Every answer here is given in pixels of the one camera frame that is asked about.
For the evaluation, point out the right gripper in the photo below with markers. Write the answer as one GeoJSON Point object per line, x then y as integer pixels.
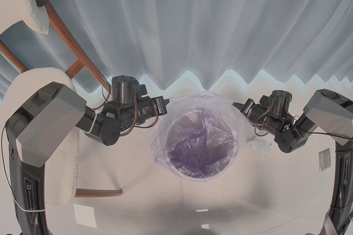
{"type": "Point", "coordinates": [252, 112]}

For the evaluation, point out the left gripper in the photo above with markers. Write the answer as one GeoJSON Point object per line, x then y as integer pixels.
{"type": "Point", "coordinates": [157, 107]}

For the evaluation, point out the clear wrapper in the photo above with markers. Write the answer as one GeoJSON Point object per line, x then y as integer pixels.
{"type": "Point", "coordinates": [260, 147]}

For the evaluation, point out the purple plastic bag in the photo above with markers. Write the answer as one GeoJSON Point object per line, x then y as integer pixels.
{"type": "Point", "coordinates": [193, 145]}

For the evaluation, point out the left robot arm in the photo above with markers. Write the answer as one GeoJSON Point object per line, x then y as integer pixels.
{"type": "Point", "coordinates": [49, 118]}

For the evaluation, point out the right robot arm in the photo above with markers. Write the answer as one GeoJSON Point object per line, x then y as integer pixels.
{"type": "Point", "coordinates": [325, 115]}

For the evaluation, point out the white trash bin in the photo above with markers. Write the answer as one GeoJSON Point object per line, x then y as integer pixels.
{"type": "Point", "coordinates": [231, 156]}

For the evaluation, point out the pale blue curtain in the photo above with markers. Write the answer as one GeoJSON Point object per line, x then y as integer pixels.
{"type": "Point", "coordinates": [193, 8]}

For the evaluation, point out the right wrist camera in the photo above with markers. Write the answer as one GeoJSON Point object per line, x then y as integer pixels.
{"type": "Point", "coordinates": [264, 100]}

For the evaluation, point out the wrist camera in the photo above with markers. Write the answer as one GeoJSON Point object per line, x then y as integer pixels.
{"type": "Point", "coordinates": [142, 90]}
{"type": "Point", "coordinates": [264, 100]}

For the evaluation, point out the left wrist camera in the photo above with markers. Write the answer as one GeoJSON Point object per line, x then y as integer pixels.
{"type": "Point", "coordinates": [142, 90]}

